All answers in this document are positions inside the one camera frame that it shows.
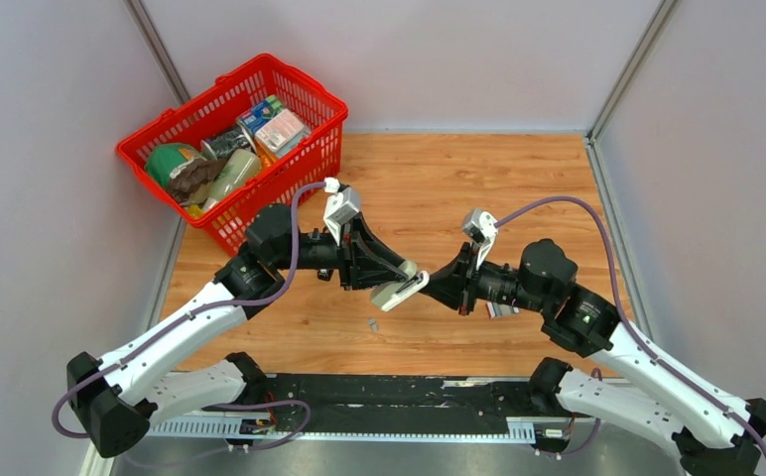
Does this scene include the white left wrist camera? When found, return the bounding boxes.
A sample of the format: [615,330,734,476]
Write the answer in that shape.
[322,177,362,245]

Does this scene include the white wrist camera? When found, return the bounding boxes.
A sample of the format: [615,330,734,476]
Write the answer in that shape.
[322,177,362,245]
[461,208,498,268]

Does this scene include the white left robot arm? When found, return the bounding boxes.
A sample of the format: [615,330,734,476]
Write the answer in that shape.
[63,199,430,457]

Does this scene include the brown crumpled bag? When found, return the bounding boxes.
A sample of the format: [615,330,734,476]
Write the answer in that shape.
[164,159,225,205]

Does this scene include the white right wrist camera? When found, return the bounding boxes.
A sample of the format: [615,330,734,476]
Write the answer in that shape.
[461,208,498,268]

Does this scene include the dark patterned can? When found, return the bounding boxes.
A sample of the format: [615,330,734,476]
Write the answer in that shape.
[200,125,254,161]

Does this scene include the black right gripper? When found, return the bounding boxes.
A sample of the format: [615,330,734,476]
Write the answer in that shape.
[413,242,551,318]

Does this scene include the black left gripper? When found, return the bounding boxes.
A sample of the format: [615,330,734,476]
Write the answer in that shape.
[275,212,409,293]

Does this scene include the green round package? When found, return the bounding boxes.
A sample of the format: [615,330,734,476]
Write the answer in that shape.
[144,143,207,188]

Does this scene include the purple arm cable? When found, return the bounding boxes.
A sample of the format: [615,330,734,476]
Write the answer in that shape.
[494,195,766,476]
[51,182,331,440]

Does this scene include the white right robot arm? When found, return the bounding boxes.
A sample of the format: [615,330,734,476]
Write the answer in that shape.
[421,239,766,475]

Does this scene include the black stapler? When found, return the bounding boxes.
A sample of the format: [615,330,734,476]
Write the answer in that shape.
[317,269,333,282]

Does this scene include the pale green bottle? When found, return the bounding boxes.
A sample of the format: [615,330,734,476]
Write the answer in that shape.
[201,149,262,212]

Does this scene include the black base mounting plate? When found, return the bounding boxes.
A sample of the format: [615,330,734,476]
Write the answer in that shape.
[200,373,594,436]

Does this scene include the blue green box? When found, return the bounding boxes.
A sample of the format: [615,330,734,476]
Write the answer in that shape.
[235,95,285,136]

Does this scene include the slotted grey cable duct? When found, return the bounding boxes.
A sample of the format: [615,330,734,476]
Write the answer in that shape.
[121,415,537,444]

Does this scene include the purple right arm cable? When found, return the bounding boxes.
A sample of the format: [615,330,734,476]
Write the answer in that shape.
[494,195,766,476]

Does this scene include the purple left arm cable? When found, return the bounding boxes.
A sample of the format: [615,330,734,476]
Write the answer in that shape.
[51,182,331,440]

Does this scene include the pink white carton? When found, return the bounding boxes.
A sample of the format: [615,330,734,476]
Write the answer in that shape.
[255,109,311,159]

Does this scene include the grey staple strip box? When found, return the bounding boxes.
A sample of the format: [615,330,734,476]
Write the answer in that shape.
[486,302,520,319]

